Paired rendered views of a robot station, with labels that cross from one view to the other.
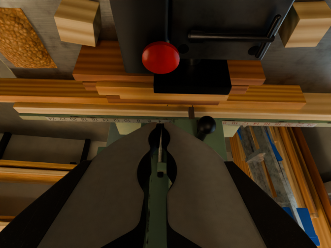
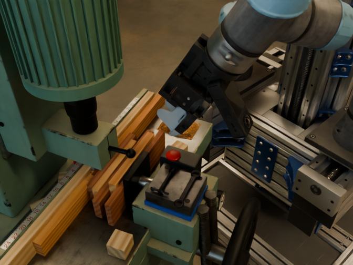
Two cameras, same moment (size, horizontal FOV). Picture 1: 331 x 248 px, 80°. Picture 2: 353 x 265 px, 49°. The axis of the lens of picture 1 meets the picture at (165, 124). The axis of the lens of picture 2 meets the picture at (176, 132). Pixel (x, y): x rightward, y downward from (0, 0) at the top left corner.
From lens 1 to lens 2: 0.67 m
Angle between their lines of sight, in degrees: 53
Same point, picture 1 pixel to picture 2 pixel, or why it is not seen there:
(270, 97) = (61, 223)
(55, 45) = (169, 138)
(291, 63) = (79, 248)
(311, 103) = (24, 256)
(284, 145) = not seen: outside the picture
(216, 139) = (102, 156)
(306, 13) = (131, 241)
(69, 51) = not seen: hidden behind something
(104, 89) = (150, 135)
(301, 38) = (118, 236)
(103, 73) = (157, 141)
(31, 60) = not seen: hidden behind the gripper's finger
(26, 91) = (156, 105)
